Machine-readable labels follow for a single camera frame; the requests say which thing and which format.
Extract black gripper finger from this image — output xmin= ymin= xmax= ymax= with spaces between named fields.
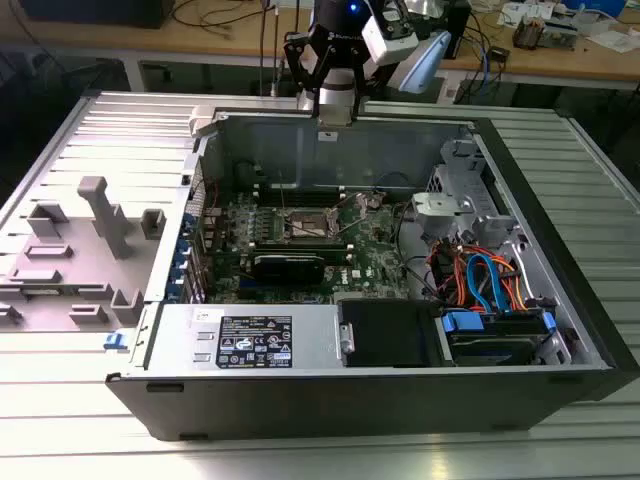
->
xmin=344 ymin=47 xmax=376 ymax=121
xmin=283 ymin=30 xmax=329 ymax=119

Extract silver CPU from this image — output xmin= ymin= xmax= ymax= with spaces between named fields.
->
xmin=318 ymin=103 xmax=355 ymax=127

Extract CPU cooler heatsink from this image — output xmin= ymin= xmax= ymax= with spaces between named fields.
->
xmin=513 ymin=13 xmax=547 ymax=50

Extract grey case latch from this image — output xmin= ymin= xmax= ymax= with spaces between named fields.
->
xmin=189 ymin=105 xmax=224 ymax=139

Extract silver drive cage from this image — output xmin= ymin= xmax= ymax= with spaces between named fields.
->
xmin=427 ymin=138 xmax=489 ymax=197

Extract green motherboard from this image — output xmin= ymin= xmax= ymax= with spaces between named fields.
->
xmin=197 ymin=188 xmax=416 ymax=306

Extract white card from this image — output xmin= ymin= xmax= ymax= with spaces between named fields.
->
xmin=499 ymin=2 xmax=534 ymax=26

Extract black graphics card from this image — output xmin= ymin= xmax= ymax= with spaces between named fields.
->
xmin=247 ymin=251 xmax=329 ymax=286

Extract wooden desk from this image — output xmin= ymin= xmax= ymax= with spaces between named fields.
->
xmin=0 ymin=0 xmax=640 ymax=94

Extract black monitor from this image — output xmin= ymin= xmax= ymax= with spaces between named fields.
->
xmin=19 ymin=0 xmax=169 ymax=30

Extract electronics board box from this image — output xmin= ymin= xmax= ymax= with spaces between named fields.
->
xmin=542 ymin=17 xmax=584 ymax=51

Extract black plastic shroud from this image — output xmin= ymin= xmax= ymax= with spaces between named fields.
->
xmin=337 ymin=298 xmax=444 ymax=369

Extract silver power supply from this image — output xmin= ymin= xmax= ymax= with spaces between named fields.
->
xmin=130 ymin=302 xmax=346 ymax=371

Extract white paper sheets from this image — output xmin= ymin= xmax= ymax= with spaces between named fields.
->
xmin=584 ymin=28 xmax=640 ymax=55

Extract hard disk in blue carrier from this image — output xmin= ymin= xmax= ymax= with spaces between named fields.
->
xmin=439 ymin=307 xmax=559 ymax=369

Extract grey parts rack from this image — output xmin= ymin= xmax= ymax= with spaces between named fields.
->
xmin=0 ymin=175 xmax=169 ymax=334

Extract black PC case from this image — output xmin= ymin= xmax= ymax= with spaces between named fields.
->
xmin=104 ymin=105 xmax=640 ymax=442

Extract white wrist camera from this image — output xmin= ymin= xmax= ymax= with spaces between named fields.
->
xmin=360 ymin=0 xmax=420 ymax=67

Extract blue cable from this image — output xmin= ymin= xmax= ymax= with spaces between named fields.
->
xmin=474 ymin=37 xmax=496 ymax=99

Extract silver metal bracket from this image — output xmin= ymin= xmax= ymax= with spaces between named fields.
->
xmin=412 ymin=192 xmax=476 ymax=236

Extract blue wire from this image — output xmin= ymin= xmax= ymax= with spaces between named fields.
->
xmin=465 ymin=252 xmax=516 ymax=315

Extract orange wire bundle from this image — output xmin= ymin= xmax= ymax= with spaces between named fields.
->
xmin=428 ymin=241 xmax=529 ymax=314

